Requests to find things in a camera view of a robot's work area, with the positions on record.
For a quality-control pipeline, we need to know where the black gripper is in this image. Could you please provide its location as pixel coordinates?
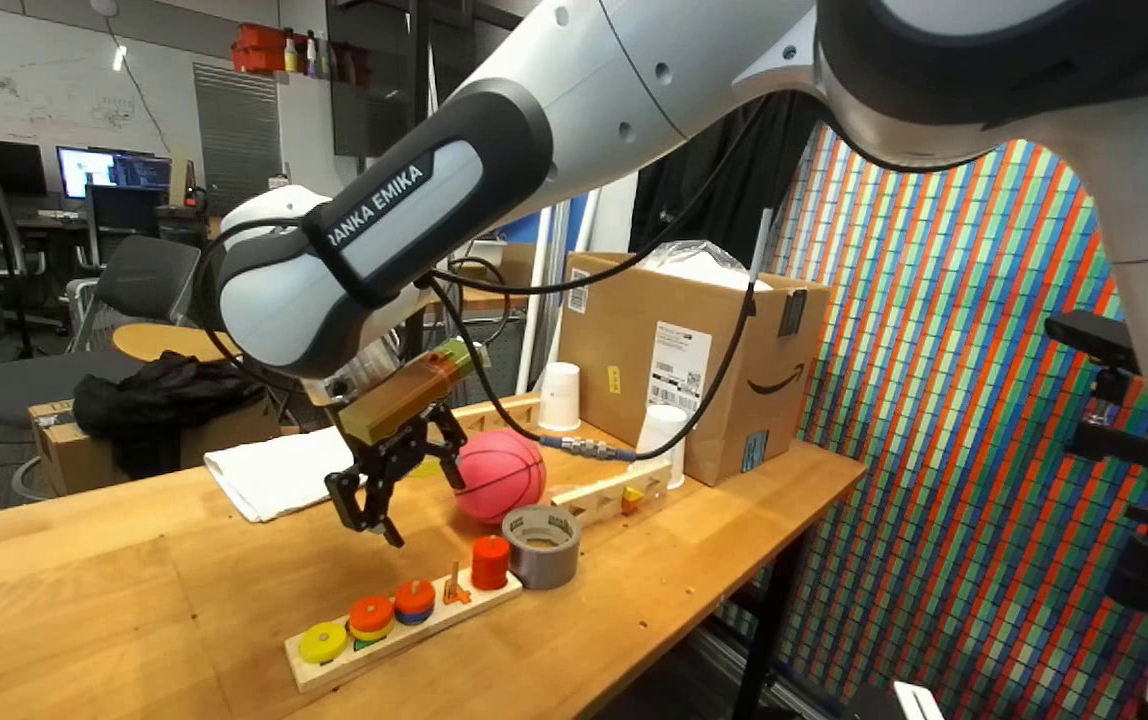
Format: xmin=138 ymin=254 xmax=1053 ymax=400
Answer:
xmin=325 ymin=409 xmax=469 ymax=549

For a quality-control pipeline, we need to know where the pink basketball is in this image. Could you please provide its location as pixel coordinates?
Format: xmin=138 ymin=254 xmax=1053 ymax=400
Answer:
xmin=456 ymin=431 xmax=549 ymax=523

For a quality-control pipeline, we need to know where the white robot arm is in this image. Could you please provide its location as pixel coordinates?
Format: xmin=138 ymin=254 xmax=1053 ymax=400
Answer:
xmin=209 ymin=0 xmax=1148 ymax=388

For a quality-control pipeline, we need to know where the white folded towel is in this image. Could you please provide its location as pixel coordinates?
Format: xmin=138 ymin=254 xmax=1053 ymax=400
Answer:
xmin=205 ymin=429 xmax=354 ymax=523

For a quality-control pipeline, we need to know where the far white plastic cup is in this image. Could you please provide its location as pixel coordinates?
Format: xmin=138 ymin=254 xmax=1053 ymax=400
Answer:
xmin=536 ymin=358 xmax=581 ymax=431

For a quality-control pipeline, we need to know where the white plastic cup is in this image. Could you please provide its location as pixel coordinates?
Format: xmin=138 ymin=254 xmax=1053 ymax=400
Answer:
xmin=638 ymin=405 xmax=689 ymax=488
xmin=536 ymin=358 xmax=581 ymax=431

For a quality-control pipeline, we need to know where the large cardboard shipping box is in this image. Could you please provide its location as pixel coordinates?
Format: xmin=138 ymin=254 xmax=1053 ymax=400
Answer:
xmin=560 ymin=253 xmax=833 ymax=483

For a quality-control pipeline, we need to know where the black bag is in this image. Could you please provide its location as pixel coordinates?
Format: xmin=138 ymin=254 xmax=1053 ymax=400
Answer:
xmin=71 ymin=352 xmax=259 ymax=478

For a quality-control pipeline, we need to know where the black office chair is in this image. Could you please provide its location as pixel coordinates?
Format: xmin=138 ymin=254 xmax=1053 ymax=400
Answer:
xmin=65 ymin=235 xmax=200 ymax=346

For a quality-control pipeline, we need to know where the brown cardboard box on floor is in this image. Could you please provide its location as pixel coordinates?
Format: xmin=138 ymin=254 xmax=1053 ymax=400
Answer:
xmin=30 ymin=400 xmax=280 ymax=495

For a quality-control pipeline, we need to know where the computer monitor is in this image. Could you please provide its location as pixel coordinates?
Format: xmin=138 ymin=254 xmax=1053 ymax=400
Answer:
xmin=57 ymin=147 xmax=174 ymax=200

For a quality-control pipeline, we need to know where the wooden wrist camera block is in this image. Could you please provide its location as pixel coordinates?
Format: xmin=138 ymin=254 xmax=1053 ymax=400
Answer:
xmin=336 ymin=335 xmax=472 ymax=445

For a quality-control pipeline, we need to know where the far wooden block rail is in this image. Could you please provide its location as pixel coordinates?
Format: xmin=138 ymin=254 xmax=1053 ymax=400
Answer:
xmin=451 ymin=397 xmax=539 ymax=435

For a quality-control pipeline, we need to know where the red ring stack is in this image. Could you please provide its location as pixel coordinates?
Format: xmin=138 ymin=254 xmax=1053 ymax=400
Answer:
xmin=472 ymin=537 xmax=513 ymax=591

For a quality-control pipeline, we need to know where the orange blue ring stack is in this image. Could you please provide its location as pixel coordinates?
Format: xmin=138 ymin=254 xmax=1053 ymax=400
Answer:
xmin=394 ymin=578 xmax=438 ymax=625

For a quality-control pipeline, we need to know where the grey duct tape roll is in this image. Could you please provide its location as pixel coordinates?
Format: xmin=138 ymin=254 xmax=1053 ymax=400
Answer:
xmin=500 ymin=505 xmax=581 ymax=591

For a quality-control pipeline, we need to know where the orange green ring stack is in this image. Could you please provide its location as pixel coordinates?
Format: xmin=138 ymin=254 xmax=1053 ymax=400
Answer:
xmin=346 ymin=596 xmax=397 ymax=647

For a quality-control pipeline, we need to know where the wooden ring stacker board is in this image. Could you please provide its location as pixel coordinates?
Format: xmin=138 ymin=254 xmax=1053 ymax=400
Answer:
xmin=285 ymin=566 xmax=524 ymax=692

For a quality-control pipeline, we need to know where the yellow ring stack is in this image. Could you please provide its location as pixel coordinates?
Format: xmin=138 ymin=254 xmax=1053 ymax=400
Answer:
xmin=298 ymin=618 xmax=349 ymax=665

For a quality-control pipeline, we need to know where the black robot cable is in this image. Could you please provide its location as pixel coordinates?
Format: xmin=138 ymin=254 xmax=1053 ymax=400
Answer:
xmin=416 ymin=96 xmax=806 ymax=469

